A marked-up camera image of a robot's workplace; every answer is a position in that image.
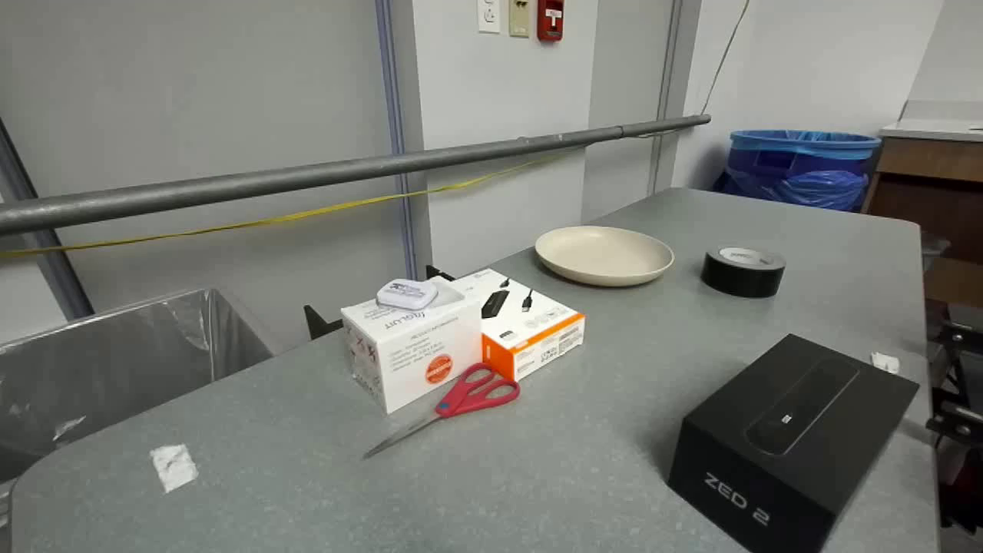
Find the grey bin with clear liner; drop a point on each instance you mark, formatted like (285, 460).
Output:
(103, 368)

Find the red fire alarm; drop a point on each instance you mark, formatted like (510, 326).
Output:
(550, 18)

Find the grey metal rail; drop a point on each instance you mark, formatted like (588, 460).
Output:
(307, 177)

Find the white cardboard box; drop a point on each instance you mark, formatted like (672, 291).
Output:
(409, 348)

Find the white light switch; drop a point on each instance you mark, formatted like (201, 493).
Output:
(490, 13)

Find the black ZED 2 box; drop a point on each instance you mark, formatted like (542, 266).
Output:
(795, 441)

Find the black masking tape roll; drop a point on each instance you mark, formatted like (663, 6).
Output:
(745, 270)

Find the white and orange box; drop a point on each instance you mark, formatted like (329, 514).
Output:
(531, 326)

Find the wooden desk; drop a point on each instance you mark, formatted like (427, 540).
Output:
(931, 186)

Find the small white device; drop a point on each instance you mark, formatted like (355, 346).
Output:
(408, 297)

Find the beige round plate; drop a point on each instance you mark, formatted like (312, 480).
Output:
(604, 252)

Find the small white paper scrap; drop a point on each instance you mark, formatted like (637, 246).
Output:
(174, 467)
(886, 361)

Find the blue lined trash bin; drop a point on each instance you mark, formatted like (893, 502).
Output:
(799, 171)

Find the beige wall plate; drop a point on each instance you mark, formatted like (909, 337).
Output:
(520, 15)

